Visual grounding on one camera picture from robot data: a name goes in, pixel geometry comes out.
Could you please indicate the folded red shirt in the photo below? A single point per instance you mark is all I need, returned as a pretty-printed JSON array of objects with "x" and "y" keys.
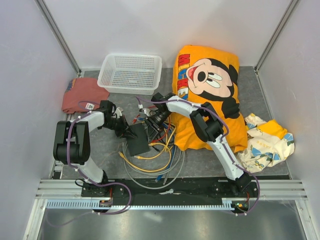
[{"x": 82, "y": 95}]

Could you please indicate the cream patterned cloth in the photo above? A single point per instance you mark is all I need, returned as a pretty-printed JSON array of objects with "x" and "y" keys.
[{"x": 268, "y": 144}]

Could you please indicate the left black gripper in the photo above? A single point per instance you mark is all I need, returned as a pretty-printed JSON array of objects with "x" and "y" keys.
[{"x": 125, "y": 130}]

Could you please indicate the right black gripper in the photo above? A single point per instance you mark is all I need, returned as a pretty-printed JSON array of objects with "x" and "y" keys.
[{"x": 152, "y": 133}]

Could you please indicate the black network switch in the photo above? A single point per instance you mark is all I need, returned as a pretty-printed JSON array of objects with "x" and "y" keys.
[{"x": 139, "y": 145}]

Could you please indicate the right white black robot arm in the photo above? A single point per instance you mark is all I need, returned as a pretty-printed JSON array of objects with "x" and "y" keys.
[{"x": 209, "y": 128}]

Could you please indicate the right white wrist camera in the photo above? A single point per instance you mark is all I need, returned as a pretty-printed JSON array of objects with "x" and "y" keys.
[{"x": 143, "y": 110}]

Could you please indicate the orange Mickey Mouse shirt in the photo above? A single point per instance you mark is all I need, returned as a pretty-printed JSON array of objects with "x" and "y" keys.
[{"x": 204, "y": 74}]

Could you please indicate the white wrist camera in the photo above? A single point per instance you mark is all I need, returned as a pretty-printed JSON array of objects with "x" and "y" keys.
[
  {"x": 118, "y": 113},
  {"x": 143, "y": 110}
]

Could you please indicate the grey slotted cable duct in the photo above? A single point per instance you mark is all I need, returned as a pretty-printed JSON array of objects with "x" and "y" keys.
[{"x": 99, "y": 205}]

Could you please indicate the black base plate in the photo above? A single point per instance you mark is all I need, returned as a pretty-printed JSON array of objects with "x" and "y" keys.
[{"x": 213, "y": 187}]

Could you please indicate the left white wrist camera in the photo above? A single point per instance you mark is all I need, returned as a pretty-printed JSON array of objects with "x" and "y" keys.
[{"x": 118, "y": 113}]

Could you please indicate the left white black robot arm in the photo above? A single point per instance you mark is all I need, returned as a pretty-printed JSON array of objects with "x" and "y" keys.
[{"x": 72, "y": 144}]

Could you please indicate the white plastic basket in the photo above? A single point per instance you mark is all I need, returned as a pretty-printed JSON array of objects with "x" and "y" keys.
[{"x": 137, "y": 74}]

